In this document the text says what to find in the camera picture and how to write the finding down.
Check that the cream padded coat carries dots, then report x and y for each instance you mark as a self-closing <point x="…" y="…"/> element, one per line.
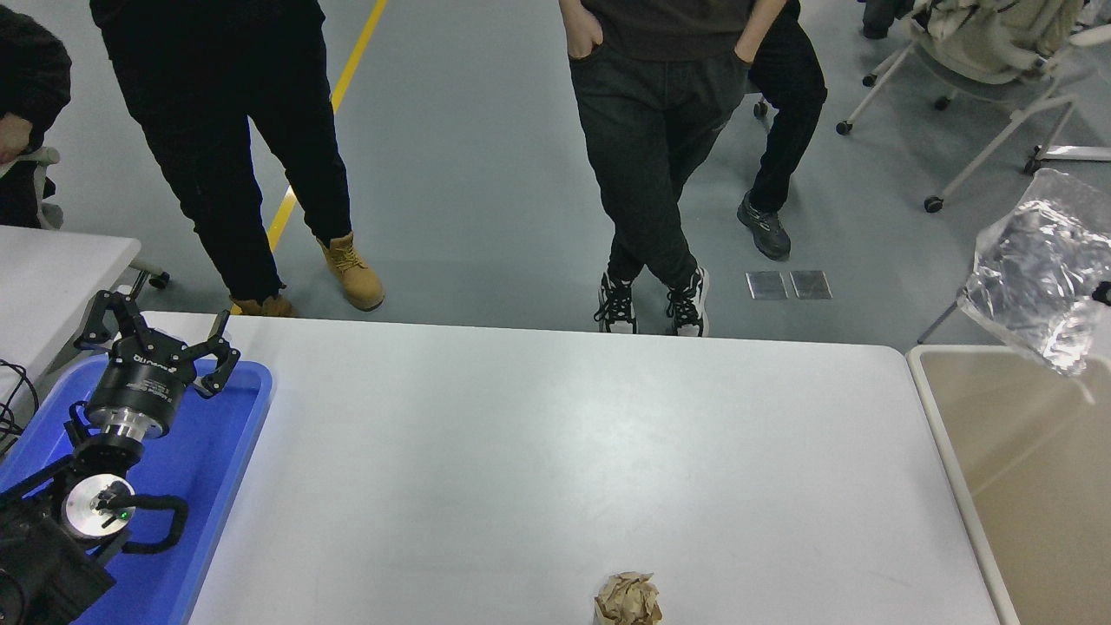
<point x="989" y="43"/>

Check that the blue plastic tray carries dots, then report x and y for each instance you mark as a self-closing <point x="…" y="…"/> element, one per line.
<point x="200" y="486"/>

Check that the large pale bin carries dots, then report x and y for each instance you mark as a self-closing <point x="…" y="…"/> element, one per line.
<point x="1033" y="503"/>

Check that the person's left hand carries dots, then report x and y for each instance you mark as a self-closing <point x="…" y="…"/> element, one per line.
<point x="750" y="45"/>

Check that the white chair leg with caster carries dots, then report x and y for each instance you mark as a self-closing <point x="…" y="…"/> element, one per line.
<point x="159" y="279"/>

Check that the chair with pale armrest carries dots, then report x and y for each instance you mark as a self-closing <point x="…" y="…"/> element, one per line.
<point x="48" y="156"/>

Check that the silver foil tray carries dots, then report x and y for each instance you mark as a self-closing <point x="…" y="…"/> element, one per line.
<point x="1033" y="260"/>

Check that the white rectangular side table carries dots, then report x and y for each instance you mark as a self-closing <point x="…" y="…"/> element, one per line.
<point x="43" y="286"/>

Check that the grey seat office chair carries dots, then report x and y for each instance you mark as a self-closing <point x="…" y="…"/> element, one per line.
<point x="761" y="108"/>

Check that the person's right hand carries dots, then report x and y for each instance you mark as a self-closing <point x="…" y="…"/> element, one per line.
<point x="588" y="35"/>

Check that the person's hand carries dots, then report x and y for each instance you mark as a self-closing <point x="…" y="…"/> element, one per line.
<point x="13" y="137"/>

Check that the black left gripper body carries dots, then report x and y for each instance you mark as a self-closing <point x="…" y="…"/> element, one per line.
<point x="139" y="382"/>

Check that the person's left forearm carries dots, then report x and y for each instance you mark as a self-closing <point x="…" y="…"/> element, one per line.
<point x="768" y="13"/>

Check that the white frame office chair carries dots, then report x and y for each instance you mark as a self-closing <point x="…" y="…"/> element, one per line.
<point x="1081" y="155"/>

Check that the person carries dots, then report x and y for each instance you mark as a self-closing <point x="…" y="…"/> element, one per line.
<point x="651" y="130"/>
<point x="217" y="104"/>
<point x="26" y="69"/>
<point x="790" y="104"/>

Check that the tan paper ball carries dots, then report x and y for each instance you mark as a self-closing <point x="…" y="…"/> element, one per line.
<point x="627" y="601"/>

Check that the silver floor outlet plate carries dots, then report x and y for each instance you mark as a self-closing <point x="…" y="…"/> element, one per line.
<point x="766" y="286"/>
<point x="811" y="285"/>

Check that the person's right forearm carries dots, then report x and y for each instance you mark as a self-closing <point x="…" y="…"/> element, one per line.
<point x="573" y="9"/>

